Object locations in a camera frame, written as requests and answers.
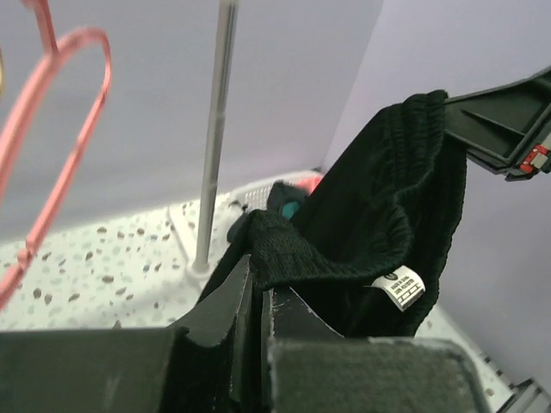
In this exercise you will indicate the white laundry basket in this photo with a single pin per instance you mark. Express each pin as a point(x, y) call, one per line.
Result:
point(255, 194)

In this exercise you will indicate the black shorts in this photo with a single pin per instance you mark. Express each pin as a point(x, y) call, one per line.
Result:
point(367, 248)

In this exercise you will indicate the metal clothes rack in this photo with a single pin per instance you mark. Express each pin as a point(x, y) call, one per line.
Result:
point(195, 241)

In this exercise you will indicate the pink garment in basket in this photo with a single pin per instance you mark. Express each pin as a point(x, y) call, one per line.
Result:
point(309, 184)

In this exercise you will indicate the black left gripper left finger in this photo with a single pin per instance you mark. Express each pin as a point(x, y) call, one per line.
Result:
point(206, 361)

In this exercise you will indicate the green garment in basket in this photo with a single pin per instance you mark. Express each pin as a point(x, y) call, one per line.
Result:
point(289, 209)

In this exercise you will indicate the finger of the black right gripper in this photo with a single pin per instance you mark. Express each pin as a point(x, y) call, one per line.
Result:
point(506, 129)

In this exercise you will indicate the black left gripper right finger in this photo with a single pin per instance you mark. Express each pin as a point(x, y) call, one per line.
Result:
point(308, 367)

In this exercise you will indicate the pink hanger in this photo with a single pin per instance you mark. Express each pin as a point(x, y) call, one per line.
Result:
point(41, 148)

